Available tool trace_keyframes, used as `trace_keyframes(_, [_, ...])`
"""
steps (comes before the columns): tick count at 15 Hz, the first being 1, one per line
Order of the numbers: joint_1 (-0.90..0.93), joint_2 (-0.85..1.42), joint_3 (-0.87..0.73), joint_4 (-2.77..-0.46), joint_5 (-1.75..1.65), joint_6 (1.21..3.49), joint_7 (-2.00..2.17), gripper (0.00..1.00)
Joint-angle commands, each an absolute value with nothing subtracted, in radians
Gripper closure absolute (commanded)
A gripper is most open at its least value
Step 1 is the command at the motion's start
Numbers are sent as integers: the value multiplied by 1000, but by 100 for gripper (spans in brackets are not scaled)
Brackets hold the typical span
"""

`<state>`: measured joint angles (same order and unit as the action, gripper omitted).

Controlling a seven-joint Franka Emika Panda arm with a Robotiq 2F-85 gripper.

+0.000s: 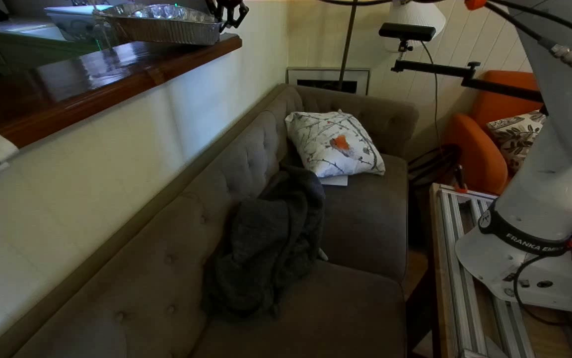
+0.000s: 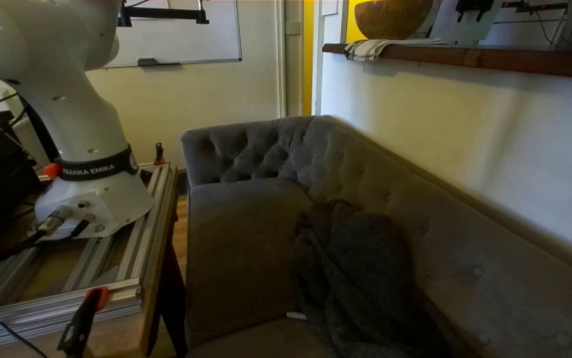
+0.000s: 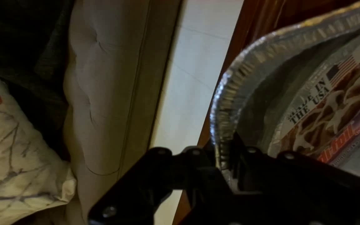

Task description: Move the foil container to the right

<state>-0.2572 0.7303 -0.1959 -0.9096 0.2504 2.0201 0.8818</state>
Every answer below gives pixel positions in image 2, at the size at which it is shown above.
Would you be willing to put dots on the dark grey blanket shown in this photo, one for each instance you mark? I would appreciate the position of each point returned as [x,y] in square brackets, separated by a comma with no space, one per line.
[357,280]

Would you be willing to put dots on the wooden support table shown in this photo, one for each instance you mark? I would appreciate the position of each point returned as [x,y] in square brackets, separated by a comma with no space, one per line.
[162,280]

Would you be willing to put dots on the grey tufted sofa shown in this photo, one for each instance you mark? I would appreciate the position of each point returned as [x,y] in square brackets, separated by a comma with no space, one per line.
[246,252]

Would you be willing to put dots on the black overhead mount bar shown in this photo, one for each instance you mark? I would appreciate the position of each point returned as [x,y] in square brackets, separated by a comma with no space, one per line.
[162,13]

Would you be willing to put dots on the yellow door frame strip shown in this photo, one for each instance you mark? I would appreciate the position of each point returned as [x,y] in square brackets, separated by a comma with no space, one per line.
[307,57]

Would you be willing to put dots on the small white paper scrap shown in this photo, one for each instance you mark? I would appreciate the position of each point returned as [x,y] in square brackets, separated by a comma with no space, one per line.
[296,316]

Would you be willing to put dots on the brown wooden bowl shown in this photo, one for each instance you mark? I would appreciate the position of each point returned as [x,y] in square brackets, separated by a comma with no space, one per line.
[391,17]

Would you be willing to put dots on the orange round knob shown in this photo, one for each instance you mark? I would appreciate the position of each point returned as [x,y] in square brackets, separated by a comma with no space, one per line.
[49,170]

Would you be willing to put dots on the aluminium extrusion base frame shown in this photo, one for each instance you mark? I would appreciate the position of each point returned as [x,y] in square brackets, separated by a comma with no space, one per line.
[67,280]

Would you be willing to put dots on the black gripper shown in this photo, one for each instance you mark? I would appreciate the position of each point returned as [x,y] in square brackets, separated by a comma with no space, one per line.
[474,5]

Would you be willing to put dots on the dark wooden shelf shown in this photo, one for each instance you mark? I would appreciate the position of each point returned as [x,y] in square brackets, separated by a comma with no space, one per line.
[496,61]

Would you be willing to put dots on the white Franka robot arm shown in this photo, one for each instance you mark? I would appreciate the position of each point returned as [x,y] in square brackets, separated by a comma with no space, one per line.
[67,101]

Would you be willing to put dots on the grey whiteboard eraser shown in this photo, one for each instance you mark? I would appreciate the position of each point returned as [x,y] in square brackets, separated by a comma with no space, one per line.
[158,63]

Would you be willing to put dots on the small dark clamp knob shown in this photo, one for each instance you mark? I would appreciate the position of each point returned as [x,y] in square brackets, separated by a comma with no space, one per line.
[158,155]

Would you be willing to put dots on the white whiteboard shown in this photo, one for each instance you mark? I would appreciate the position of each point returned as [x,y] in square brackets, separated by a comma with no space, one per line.
[178,41]

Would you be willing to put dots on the striped folded cloth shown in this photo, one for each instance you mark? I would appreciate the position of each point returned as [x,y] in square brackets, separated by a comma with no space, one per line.
[365,49]

